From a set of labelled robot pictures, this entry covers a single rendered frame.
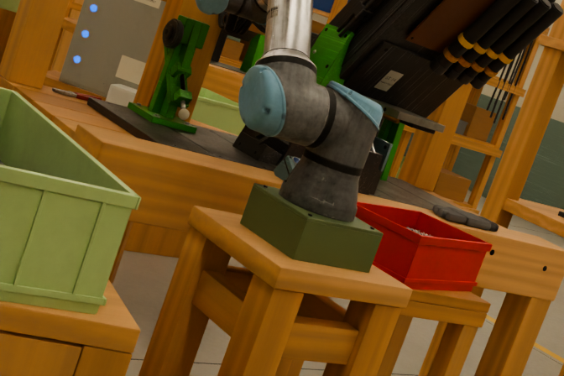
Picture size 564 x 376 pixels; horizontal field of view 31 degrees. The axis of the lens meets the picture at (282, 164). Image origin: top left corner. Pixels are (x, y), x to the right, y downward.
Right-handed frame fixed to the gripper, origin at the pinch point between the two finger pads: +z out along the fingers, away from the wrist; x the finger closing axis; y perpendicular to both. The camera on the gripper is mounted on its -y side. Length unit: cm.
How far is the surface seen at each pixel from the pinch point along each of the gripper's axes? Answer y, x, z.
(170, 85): -24.2, -13.4, -15.2
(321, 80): 5.2, -13.9, 8.5
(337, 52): 10.6, -8.0, 8.5
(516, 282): 10, -42, 84
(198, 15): -21.3, 12.6, -9.8
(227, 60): -457, 544, 427
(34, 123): 7, -74, -70
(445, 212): 10, -35, 51
